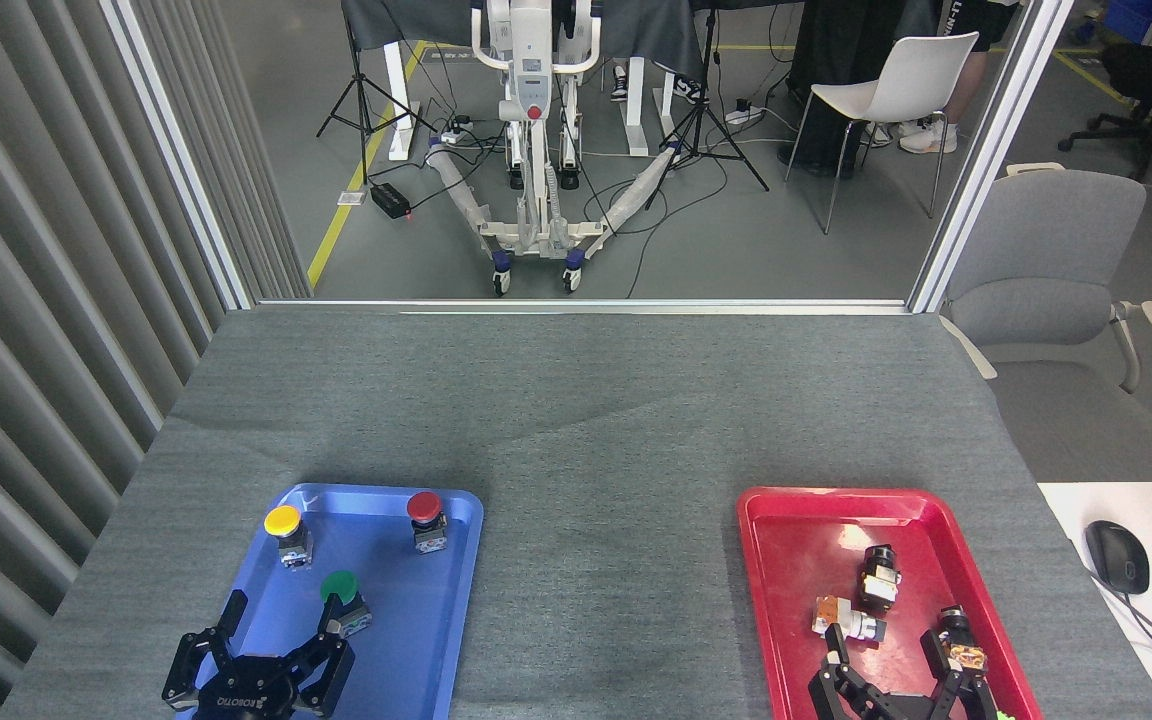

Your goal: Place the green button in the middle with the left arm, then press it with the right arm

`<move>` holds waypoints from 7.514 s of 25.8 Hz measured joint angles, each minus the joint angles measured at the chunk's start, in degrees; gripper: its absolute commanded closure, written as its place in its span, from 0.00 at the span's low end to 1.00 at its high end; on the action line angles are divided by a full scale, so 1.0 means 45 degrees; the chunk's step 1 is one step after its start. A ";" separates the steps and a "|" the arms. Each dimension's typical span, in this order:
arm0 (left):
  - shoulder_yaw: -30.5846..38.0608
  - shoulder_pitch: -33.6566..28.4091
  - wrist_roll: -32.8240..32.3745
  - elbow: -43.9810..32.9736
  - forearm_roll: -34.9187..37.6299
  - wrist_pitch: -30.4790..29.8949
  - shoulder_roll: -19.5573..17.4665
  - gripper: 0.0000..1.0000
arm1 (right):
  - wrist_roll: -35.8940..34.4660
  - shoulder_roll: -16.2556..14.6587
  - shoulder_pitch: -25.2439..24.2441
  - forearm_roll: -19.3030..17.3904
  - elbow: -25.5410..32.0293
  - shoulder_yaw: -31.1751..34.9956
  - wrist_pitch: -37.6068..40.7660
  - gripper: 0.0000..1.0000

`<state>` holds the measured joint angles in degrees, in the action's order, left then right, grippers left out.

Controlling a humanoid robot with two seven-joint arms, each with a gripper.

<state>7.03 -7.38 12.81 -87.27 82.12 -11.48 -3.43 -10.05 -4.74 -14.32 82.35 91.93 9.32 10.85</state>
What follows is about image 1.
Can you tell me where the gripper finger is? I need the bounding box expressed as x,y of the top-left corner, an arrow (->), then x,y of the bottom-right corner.
809,625 -> 887,720
921,630 -> 997,720
286,597 -> 357,717
164,590 -> 248,709

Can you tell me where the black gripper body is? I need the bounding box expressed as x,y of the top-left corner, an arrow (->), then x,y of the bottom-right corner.
874,692 -> 942,720
191,652 -> 327,720

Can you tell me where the green push button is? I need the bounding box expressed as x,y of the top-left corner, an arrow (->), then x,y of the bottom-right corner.
320,571 -> 373,639

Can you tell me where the yellow push button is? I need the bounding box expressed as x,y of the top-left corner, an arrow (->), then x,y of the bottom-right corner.
264,505 -> 314,571

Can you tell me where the red push button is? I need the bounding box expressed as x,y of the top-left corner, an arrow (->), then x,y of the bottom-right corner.
406,491 -> 449,554

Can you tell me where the blue plastic tray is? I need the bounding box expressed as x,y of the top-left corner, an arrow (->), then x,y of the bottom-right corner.
176,484 -> 485,720

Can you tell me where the red plastic tray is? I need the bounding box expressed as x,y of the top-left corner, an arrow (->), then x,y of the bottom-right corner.
737,487 -> 1044,720

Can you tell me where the black computer mouse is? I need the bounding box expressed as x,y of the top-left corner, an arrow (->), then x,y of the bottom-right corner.
1084,520 -> 1151,596

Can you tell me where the grey felt table cover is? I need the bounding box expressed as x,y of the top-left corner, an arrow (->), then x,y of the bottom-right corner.
0,305 -> 1152,720

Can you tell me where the grey slatted panel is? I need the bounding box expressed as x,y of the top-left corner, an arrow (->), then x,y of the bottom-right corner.
0,0 -> 313,720

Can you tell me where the grey office chair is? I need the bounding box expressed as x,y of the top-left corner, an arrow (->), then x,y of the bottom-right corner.
939,162 -> 1152,481

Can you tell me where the black power box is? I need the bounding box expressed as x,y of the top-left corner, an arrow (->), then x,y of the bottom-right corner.
369,182 -> 413,220

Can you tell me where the black tripod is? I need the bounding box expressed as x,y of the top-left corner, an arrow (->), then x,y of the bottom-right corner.
644,0 -> 770,211
316,0 -> 437,187

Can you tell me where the white plastic chair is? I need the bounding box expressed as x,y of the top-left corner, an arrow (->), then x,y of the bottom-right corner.
784,32 -> 980,236

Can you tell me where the person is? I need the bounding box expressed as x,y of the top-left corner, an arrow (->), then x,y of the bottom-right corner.
776,0 -> 942,181
899,0 -> 1022,156

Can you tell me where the white stand on wheels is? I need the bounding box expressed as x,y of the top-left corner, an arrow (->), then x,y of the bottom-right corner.
426,0 -> 682,297

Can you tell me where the black and orange switch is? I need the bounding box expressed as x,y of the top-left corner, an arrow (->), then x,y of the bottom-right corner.
939,605 -> 989,671

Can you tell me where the white and orange switch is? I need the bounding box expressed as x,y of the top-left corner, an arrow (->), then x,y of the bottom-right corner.
812,596 -> 887,646

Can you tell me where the black knob switch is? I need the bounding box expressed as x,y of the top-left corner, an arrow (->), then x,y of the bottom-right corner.
857,545 -> 903,613

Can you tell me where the silver frame rail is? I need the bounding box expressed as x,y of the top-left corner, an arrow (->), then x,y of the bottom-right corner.
256,298 -> 912,317

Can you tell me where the silver frame post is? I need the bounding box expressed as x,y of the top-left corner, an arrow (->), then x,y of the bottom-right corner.
908,0 -> 1077,314
101,0 -> 257,311

